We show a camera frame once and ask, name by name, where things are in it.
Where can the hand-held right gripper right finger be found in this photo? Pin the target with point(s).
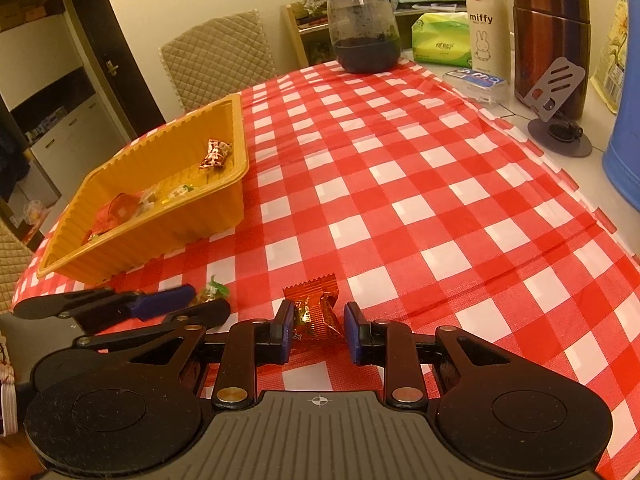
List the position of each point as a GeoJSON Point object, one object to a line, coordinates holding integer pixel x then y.
{"type": "Point", "coordinates": [352, 334]}

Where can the dark glass jar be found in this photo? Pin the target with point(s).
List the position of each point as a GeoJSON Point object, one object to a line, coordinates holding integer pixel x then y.
{"type": "Point", "coordinates": [362, 35]}

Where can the orange plastic tray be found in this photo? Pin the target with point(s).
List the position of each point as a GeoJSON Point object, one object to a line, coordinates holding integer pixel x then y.
{"type": "Point", "coordinates": [150, 240]}

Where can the white rabbit print bottle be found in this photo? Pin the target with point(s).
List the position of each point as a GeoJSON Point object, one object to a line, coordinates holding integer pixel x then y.
{"type": "Point", "coordinates": [486, 35]}

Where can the grey phone stand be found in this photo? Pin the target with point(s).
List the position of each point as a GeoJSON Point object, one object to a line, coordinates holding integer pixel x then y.
{"type": "Point", "coordinates": [560, 80]}

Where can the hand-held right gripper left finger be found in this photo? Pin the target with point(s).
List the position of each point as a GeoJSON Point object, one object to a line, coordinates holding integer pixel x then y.
{"type": "Point", "coordinates": [287, 332]}

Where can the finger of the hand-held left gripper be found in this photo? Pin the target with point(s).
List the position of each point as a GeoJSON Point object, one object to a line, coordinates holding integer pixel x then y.
{"type": "Point", "coordinates": [165, 300]}
{"type": "Point", "coordinates": [200, 312]}

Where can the quilted beige chair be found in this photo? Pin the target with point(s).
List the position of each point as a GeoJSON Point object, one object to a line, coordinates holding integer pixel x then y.
{"type": "Point", "coordinates": [220, 60]}
{"type": "Point", "coordinates": [12, 265]}

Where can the green-tipped candy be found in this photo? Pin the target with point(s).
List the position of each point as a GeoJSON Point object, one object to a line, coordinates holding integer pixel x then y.
{"type": "Point", "coordinates": [212, 292]}

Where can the large red snack packet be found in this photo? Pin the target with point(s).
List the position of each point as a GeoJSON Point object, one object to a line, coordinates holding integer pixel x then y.
{"type": "Point", "coordinates": [117, 209]}

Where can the blue plastic container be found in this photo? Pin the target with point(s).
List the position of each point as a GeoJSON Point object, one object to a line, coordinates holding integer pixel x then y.
{"type": "Point", "coordinates": [625, 135]}

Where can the red white checkered tablecloth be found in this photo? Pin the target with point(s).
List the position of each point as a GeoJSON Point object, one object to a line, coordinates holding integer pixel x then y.
{"type": "Point", "coordinates": [400, 185]}

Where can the white cabinet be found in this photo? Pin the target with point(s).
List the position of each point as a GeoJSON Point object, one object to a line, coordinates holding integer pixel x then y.
{"type": "Point", "coordinates": [55, 85]}

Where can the red gold foil candy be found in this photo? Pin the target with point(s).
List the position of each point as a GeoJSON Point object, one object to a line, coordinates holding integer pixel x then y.
{"type": "Point", "coordinates": [215, 154]}

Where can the clear snack packet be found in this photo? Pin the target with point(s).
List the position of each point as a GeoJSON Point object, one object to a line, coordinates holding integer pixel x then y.
{"type": "Point", "coordinates": [149, 197]}

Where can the yellow printed bag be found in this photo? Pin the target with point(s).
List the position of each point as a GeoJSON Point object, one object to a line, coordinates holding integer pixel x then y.
{"type": "Point", "coordinates": [610, 60]}

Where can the clear box blue label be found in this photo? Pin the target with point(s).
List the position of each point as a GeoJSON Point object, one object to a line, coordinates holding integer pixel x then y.
{"type": "Point", "coordinates": [477, 82]}

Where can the small white green candy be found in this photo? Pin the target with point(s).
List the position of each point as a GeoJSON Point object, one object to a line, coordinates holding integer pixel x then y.
{"type": "Point", "coordinates": [182, 191]}

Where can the dark red candy packet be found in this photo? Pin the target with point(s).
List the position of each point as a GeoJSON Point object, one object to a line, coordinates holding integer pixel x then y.
{"type": "Point", "coordinates": [315, 310]}

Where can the striped cloth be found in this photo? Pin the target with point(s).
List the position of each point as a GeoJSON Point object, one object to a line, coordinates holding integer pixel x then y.
{"type": "Point", "coordinates": [7, 400]}

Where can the dark door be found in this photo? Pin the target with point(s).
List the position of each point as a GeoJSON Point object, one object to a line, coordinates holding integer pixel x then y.
{"type": "Point", "coordinates": [120, 35]}

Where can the green tissue pack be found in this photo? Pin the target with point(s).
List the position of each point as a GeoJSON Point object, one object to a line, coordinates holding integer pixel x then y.
{"type": "Point", "coordinates": [440, 40]}

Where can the brown metallic thermos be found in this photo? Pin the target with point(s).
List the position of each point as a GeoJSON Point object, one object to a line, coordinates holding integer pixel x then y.
{"type": "Point", "coordinates": [545, 25]}

